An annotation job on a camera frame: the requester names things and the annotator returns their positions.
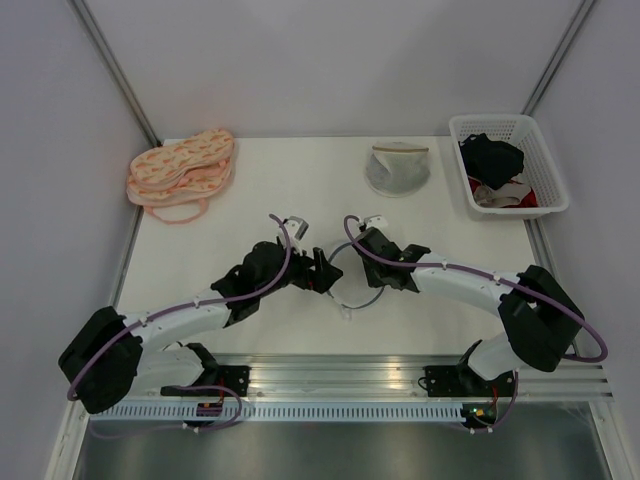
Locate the beige bra in basket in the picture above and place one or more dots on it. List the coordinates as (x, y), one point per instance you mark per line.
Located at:
(509, 195)

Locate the black garment in basket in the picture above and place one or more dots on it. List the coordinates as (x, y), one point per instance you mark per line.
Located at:
(492, 162)

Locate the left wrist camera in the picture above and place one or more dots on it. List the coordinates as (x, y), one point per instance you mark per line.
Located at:
(292, 233)

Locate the left aluminium corner post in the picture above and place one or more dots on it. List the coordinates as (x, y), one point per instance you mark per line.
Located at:
(101, 45)

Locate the aluminium corner post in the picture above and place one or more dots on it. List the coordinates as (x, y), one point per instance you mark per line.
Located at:
(101, 45)
(571, 33)

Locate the pink patterned laundry bag stack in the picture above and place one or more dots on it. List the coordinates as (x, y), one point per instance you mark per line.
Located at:
(190, 171)

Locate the white slotted cable duct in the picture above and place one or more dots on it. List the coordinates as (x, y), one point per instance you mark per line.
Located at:
(286, 411)

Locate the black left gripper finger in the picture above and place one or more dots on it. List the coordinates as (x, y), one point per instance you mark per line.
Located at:
(323, 277)
(320, 261)

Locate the red garment in basket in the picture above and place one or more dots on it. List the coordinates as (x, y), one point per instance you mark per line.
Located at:
(529, 202)

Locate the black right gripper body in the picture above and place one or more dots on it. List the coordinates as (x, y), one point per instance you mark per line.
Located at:
(374, 274)

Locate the right aluminium corner post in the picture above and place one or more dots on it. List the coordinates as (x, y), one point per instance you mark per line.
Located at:
(571, 33)

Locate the blue-zipper white mesh laundry bag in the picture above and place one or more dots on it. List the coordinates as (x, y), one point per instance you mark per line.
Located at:
(351, 292)

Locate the aluminium rail table edge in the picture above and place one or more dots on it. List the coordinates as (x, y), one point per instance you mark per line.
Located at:
(394, 378)

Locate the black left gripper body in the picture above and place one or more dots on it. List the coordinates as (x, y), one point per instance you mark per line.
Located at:
(298, 272)

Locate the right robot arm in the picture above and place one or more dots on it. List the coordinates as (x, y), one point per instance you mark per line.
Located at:
(536, 314)

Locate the white plastic basket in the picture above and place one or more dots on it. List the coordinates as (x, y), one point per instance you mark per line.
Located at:
(540, 170)

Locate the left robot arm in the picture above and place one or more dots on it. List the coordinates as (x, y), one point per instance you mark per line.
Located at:
(102, 360)

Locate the beige-trim mesh laundry bag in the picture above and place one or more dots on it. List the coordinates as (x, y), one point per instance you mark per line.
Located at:
(397, 169)

